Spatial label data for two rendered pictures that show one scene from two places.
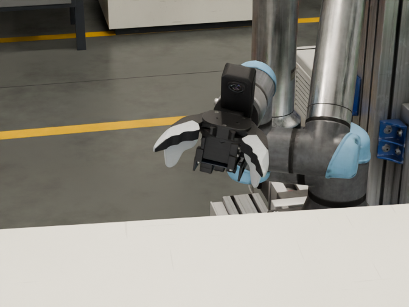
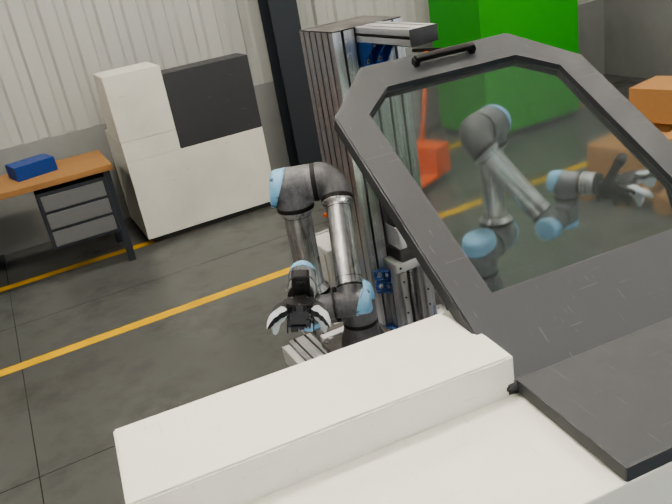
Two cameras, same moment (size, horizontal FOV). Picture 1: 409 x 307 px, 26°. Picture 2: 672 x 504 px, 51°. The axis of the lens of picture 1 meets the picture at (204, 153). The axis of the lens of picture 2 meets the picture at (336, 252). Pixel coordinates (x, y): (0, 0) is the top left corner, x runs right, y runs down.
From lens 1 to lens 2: 0.56 m
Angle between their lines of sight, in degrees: 10
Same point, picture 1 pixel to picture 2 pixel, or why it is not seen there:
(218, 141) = (297, 313)
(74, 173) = (160, 352)
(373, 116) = (368, 269)
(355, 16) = (348, 221)
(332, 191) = (358, 321)
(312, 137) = (343, 295)
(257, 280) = (356, 378)
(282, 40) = (308, 242)
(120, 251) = (288, 383)
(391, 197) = (391, 314)
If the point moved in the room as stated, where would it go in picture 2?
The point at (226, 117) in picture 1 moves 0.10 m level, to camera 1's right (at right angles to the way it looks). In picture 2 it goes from (298, 299) to (336, 289)
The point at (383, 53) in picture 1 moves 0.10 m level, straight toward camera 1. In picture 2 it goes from (365, 232) to (367, 243)
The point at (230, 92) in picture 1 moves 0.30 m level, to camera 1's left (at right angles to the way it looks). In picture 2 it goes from (297, 285) to (180, 316)
